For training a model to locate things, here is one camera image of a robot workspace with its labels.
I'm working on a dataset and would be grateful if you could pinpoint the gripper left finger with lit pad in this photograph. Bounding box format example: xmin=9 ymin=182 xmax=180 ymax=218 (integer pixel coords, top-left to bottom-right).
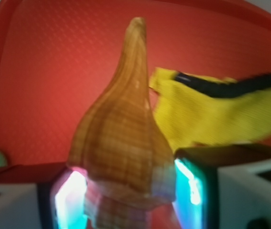
xmin=0 ymin=163 xmax=88 ymax=229

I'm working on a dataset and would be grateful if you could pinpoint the brown spiral seashell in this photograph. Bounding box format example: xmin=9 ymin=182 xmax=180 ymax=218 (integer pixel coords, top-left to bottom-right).
xmin=67 ymin=17 xmax=176 ymax=229

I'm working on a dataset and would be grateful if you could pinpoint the red plastic tray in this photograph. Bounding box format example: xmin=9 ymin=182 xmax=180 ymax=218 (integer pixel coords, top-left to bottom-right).
xmin=0 ymin=0 xmax=271 ymax=229

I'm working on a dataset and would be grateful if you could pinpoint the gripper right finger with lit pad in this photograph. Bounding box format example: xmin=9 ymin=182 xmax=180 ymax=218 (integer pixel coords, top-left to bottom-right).
xmin=173 ymin=144 xmax=271 ymax=229

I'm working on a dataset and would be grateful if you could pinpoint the yellow cloth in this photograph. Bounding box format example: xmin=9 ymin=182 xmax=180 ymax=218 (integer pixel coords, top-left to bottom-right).
xmin=150 ymin=68 xmax=271 ymax=150

